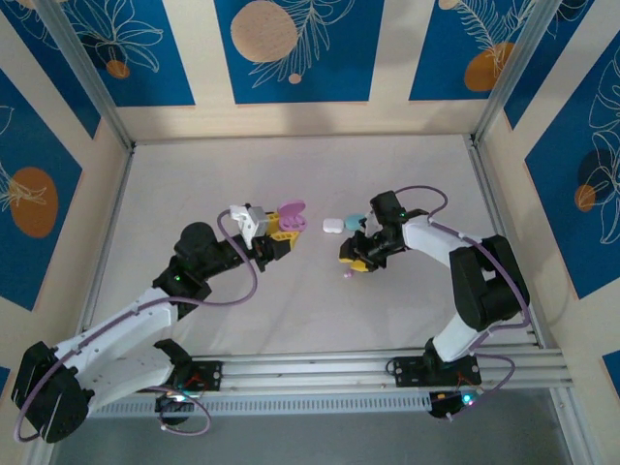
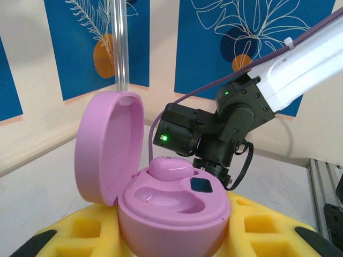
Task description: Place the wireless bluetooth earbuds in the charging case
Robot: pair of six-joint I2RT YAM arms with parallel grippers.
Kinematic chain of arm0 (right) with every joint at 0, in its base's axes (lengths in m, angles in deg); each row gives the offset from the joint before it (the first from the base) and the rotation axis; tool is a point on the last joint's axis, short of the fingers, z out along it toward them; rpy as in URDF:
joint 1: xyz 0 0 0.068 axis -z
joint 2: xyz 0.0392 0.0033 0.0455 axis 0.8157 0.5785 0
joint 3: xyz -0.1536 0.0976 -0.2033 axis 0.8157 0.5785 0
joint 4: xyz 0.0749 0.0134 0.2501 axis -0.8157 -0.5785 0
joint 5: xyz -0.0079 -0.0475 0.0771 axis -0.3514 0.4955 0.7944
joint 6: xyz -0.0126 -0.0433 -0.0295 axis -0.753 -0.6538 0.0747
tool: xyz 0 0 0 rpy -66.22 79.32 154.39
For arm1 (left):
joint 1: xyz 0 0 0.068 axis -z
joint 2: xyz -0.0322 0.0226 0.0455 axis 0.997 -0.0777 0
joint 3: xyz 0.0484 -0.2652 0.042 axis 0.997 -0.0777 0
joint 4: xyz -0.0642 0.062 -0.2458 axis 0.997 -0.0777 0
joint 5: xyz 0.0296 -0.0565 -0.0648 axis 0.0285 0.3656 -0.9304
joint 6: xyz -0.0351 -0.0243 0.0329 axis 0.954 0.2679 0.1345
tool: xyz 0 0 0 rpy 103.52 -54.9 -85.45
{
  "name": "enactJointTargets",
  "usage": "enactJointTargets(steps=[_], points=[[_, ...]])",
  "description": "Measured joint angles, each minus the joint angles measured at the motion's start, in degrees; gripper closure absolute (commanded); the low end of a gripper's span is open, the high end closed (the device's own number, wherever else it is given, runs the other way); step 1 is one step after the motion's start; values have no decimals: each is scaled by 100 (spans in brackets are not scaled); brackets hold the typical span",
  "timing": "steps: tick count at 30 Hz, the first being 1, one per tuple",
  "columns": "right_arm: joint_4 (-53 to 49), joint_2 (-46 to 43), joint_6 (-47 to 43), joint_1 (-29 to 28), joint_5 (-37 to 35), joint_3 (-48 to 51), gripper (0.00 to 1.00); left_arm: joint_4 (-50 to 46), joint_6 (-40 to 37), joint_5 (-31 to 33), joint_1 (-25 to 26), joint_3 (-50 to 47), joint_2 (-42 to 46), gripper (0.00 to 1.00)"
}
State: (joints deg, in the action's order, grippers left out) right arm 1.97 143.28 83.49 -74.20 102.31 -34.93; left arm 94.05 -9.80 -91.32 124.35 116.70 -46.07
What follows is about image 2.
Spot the aluminium corner post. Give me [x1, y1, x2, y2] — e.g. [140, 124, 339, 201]
[110, 0, 130, 92]

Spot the black right wrist wire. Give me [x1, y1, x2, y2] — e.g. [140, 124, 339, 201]
[227, 141, 255, 191]

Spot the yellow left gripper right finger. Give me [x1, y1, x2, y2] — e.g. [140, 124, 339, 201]
[214, 191, 341, 257]

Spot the thin white cable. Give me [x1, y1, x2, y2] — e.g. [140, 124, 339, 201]
[277, 116, 295, 157]

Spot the aluminium mounting rail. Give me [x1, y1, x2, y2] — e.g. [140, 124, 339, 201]
[307, 157, 343, 241]

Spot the pink earbud charging case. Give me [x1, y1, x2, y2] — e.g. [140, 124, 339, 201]
[73, 90, 233, 257]

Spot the pink earbud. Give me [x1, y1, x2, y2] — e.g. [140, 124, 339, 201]
[148, 156, 194, 182]

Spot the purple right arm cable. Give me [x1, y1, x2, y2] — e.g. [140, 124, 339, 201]
[148, 5, 343, 161]

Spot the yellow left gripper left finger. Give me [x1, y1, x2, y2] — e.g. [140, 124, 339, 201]
[9, 203, 132, 257]

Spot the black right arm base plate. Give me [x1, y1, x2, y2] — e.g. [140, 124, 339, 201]
[323, 203, 343, 243]

